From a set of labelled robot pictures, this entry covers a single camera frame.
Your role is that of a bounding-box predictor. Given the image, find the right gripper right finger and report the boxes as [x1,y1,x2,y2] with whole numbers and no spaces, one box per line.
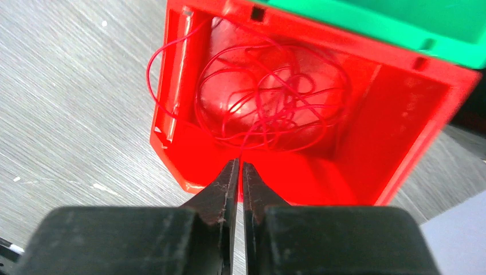
[242,163,440,274]

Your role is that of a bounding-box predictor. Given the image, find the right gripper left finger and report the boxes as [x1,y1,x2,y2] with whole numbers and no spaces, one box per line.
[13,159,240,274]

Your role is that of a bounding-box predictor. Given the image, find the red plastic bin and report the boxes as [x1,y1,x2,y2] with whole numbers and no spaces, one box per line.
[150,1,480,205]

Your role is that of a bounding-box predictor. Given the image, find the green plastic bin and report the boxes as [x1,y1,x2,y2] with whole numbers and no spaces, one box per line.
[262,0,485,69]

